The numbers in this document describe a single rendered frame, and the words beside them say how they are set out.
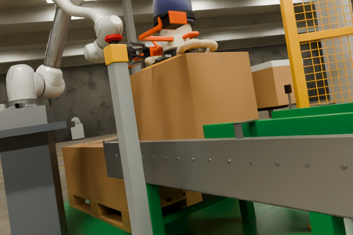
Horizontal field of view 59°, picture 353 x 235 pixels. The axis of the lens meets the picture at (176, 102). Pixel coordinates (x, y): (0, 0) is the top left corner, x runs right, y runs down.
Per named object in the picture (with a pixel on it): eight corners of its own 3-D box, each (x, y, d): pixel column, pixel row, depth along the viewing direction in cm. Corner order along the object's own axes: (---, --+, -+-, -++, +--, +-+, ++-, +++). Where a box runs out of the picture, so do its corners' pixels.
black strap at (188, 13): (204, 18, 166) (203, 11, 166) (169, 15, 152) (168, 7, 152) (178, 31, 184) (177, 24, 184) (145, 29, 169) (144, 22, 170)
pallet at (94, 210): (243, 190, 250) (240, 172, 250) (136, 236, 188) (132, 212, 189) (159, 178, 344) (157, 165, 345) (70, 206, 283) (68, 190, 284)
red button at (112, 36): (126, 43, 121) (125, 33, 121) (110, 43, 117) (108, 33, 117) (118, 48, 127) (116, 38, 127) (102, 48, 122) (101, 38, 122)
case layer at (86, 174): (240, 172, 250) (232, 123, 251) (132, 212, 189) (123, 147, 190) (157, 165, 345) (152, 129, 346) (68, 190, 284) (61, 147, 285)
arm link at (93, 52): (112, 66, 174) (120, 50, 165) (85, 67, 164) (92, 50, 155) (105, 52, 178) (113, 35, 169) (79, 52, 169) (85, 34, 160)
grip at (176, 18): (187, 23, 127) (185, 12, 127) (170, 22, 122) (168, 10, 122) (175, 30, 134) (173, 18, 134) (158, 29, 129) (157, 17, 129)
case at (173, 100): (261, 130, 155) (248, 51, 156) (199, 145, 132) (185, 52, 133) (188, 134, 204) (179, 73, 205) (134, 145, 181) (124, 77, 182)
